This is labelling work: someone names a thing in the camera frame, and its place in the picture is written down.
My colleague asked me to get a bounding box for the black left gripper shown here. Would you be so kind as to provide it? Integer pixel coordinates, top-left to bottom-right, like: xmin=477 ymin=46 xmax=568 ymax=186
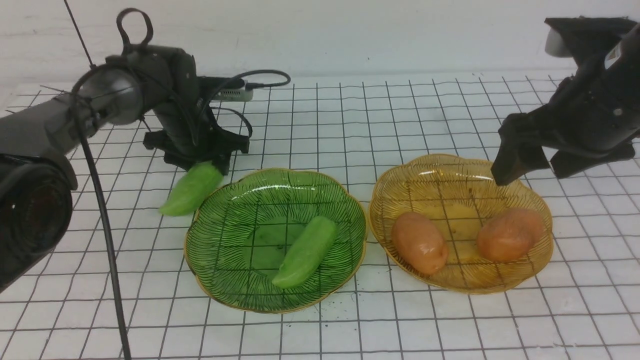
xmin=105 ymin=44 xmax=250 ymax=173

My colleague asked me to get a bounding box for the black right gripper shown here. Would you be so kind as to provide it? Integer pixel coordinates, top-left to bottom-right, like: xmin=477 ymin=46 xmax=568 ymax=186
xmin=491 ymin=55 xmax=639 ymax=186

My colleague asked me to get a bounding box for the green cucumber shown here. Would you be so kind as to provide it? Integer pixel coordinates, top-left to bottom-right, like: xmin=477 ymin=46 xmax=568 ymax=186
xmin=158 ymin=162 xmax=224 ymax=217
xmin=271 ymin=216 xmax=338 ymax=289

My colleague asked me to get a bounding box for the orange potato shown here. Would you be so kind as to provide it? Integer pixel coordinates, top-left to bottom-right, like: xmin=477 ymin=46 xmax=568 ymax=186
xmin=391 ymin=212 xmax=450 ymax=276
xmin=476 ymin=208 xmax=546 ymax=263

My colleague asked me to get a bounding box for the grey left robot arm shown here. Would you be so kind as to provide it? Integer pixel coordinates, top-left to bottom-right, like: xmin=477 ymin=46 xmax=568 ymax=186
xmin=0 ymin=46 xmax=249 ymax=290

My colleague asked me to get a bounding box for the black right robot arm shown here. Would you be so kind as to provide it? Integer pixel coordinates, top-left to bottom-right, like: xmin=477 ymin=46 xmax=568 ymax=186
xmin=491 ymin=16 xmax=640 ymax=186

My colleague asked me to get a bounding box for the amber glass leaf plate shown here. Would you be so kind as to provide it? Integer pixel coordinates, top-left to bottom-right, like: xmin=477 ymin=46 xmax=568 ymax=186
xmin=369 ymin=153 xmax=554 ymax=294

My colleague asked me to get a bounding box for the checkered white tablecloth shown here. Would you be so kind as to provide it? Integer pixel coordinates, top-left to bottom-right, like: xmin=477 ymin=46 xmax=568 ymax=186
xmin=0 ymin=71 xmax=640 ymax=360

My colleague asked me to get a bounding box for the green glass leaf plate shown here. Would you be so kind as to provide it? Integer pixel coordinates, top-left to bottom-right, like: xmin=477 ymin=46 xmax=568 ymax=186
xmin=183 ymin=168 xmax=368 ymax=313

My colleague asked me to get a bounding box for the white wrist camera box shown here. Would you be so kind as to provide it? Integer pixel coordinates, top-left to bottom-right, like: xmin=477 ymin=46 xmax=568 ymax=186
xmin=212 ymin=84 xmax=254 ymax=102

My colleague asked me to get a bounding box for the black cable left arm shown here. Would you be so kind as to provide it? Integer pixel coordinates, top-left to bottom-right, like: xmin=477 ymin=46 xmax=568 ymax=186
xmin=62 ymin=0 xmax=132 ymax=360

